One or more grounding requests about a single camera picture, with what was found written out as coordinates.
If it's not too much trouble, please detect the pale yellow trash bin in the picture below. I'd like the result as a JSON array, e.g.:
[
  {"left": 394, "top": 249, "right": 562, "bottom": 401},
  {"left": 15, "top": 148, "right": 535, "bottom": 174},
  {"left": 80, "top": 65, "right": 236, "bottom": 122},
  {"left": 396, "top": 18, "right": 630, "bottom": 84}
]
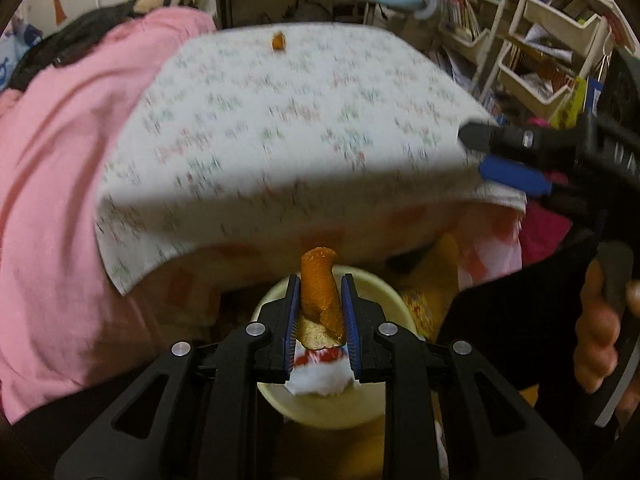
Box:
[{"left": 250, "top": 265, "right": 418, "bottom": 431}]

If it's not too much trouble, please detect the white tiered cart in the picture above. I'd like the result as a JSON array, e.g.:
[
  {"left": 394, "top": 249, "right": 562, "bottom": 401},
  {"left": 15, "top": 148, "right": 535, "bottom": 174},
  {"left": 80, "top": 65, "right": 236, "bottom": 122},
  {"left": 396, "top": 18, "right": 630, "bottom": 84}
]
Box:
[{"left": 492, "top": 0, "right": 616, "bottom": 116}]

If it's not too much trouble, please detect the person's right hand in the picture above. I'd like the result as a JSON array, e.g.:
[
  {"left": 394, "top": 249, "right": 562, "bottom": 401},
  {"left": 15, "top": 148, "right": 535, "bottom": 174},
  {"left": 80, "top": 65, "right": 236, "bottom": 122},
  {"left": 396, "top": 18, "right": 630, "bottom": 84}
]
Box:
[{"left": 574, "top": 260, "right": 625, "bottom": 395}]

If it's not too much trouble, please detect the yellow patterned mat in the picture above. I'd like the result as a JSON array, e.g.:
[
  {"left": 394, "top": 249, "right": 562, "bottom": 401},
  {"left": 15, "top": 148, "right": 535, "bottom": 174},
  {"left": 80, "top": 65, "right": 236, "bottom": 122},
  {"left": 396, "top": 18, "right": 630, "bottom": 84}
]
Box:
[{"left": 405, "top": 287, "right": 451, "bottom": 331}]

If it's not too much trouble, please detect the black jacket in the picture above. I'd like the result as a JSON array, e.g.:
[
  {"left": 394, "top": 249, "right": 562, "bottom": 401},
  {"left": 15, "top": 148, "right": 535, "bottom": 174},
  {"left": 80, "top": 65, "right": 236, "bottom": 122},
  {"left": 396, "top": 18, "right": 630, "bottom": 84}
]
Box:
[{"left": 7, "top": 0, "right": 146, "bottom": 93}]

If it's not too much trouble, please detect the pink duvet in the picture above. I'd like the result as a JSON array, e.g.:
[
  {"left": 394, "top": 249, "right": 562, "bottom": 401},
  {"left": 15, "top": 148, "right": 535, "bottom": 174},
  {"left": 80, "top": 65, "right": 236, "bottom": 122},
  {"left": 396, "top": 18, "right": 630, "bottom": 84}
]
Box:
[{"left": 0, "top": 7, "right": 221, "bottom": 426}]

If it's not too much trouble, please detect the person's black clothing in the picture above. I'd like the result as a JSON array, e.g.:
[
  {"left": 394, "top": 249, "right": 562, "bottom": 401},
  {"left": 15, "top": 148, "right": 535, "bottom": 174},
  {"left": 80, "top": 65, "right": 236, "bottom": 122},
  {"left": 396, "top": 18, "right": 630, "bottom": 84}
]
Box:
[{"left": 435, "top": 230, "right": 640, "bottom": 461}]

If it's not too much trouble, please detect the white book rack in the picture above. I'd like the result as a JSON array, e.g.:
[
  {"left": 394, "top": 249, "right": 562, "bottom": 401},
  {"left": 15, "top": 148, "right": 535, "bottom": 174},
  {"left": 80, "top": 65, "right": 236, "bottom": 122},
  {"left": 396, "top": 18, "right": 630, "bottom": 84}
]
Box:
[{"left": 440, "top": 0, "right": 506, "bottom": 61}]

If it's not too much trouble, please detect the floral tablecloth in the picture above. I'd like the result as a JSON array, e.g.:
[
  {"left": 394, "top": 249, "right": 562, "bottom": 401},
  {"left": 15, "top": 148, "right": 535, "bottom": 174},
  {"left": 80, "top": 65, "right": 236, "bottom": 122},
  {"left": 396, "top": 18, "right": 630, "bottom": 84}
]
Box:
[{"left": 94, "top": 22, "right": 528, "bottom": 298}]

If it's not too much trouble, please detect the blue paper bag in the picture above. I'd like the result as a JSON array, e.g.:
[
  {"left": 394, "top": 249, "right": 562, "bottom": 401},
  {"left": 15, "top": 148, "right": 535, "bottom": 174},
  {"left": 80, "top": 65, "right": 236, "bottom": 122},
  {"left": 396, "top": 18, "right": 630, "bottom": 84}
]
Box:
[{"left": 582, "top": 77, "right": 608, "bottom": 116}]

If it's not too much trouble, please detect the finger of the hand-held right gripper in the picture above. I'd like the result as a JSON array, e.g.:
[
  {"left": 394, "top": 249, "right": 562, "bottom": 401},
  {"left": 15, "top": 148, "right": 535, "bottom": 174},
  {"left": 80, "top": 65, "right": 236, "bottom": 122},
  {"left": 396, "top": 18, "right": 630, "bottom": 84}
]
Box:
[
  {"left": 479, "top": 155, "right": 576, "bottom": 201},
  {"left": 457, "top": 121, "right": 586, "bottom": 161}
]

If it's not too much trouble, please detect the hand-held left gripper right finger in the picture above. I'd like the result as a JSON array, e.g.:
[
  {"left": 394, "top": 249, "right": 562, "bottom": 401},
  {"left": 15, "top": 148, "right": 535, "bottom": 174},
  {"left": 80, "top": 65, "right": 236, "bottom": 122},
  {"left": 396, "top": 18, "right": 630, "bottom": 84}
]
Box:
[{"left": 340, "top": 272, "right": 583, "bottom": 480}]

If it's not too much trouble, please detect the yellow paper bag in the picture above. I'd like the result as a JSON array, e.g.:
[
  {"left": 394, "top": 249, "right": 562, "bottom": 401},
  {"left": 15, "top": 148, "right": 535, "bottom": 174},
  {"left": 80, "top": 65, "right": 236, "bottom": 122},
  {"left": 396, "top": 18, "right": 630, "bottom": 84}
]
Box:
[{"left": 550, "top": 77, "right": 588, "bottom": 128}]

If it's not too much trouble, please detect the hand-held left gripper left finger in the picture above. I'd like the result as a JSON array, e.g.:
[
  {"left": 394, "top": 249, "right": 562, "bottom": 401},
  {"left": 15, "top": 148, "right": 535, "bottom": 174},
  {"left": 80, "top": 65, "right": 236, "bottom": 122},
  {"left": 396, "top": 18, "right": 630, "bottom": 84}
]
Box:
[{"left": 52, "top": 272, "right": 303, "bottom": 480}]

